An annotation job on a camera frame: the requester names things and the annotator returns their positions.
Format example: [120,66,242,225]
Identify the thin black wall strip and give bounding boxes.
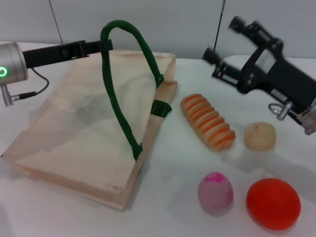
[213,0,226,54]

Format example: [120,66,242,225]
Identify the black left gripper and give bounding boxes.
[22,40,114,69]

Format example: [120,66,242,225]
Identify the cream tote bag green handles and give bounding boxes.
[0,19,179,212]

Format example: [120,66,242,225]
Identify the orange red ball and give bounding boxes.
[245,178,302,232]

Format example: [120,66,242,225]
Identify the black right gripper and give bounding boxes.
[202,15,316,116]

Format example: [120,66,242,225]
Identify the round beige egg yolk pastry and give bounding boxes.
[243,121,277,152]

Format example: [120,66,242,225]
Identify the orange striped bread loaf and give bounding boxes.
[180,93,236,152]

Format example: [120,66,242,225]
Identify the pink egg shaped toy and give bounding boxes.
[197,172,234,217]

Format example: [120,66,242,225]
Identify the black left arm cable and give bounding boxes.
[11,68,50,100]

